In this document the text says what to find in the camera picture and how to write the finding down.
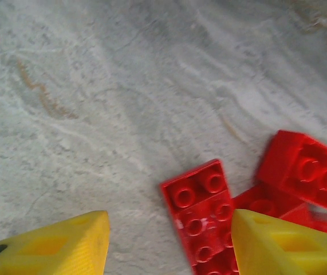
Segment red lego brick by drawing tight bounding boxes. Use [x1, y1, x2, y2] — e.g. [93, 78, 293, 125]
[255, 129, 327, 218]
[231, 183, 327, 240]

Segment red lego plate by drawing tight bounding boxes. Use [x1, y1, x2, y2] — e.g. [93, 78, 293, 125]
[159, 158, 240, 275]

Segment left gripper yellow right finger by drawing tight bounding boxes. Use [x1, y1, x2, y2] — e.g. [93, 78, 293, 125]
[231, 208, 327, 275]

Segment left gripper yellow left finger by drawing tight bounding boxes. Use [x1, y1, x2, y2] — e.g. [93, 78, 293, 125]
[0, 210, 111, 275]

